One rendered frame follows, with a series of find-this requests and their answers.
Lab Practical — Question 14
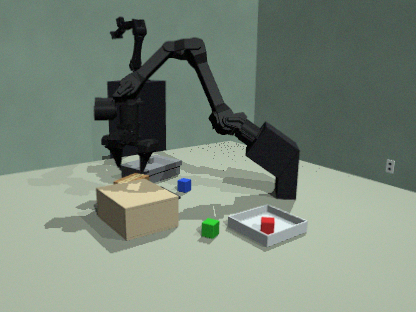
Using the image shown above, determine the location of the small blue block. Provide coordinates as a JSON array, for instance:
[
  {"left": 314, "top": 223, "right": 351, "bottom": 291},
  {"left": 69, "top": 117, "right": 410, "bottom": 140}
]
[{"left": 178, "top": 178, "right": 191, "bottom": 193}]

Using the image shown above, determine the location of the brown cardboard box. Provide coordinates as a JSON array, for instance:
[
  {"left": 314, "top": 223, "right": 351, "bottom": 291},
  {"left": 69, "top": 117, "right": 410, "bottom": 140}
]
[{"left": 113, "top": 173, "right": 149, "bottom": 184}]

